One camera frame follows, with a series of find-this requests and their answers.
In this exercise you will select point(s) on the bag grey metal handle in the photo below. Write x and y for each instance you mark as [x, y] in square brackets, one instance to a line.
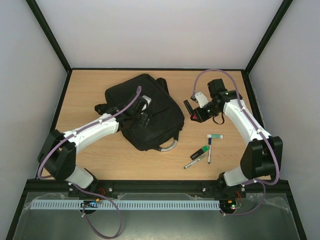
[169, 148]

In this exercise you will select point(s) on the grey slotted cable duct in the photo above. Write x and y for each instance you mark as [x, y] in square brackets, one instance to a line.
[126, 205]

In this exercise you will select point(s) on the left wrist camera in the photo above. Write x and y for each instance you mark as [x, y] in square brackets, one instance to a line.
[147, 102]

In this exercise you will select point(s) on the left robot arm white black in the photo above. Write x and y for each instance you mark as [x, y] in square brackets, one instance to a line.
[57, 158]

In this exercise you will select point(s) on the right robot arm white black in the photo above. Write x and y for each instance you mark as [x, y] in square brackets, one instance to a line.
[261, 160]

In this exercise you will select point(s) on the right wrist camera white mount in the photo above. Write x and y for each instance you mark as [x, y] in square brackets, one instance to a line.
[200, 98]

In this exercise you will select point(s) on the green capped marker pen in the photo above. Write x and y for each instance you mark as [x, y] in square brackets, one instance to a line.
[193, 162]

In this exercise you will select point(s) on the pink highlighter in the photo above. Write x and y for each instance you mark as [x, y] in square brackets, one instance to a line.
[191, 112]

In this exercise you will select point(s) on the black student bag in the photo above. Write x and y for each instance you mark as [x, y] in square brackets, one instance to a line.
[152, 120]

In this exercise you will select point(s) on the blue capped marker pen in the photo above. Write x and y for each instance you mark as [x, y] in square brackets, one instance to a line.
[209, 150]

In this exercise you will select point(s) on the green black highlighter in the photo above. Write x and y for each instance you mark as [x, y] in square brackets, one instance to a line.
[199, 152]

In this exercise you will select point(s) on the black aluminium frame rail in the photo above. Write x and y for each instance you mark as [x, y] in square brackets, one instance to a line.
[113, 188]

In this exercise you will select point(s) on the green glue stick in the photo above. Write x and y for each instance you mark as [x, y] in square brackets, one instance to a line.
[215, 136]

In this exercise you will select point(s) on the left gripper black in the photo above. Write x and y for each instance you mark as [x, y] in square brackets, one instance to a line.
[144, 122]

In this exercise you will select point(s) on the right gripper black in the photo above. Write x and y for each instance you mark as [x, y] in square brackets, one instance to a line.
[201, 114]

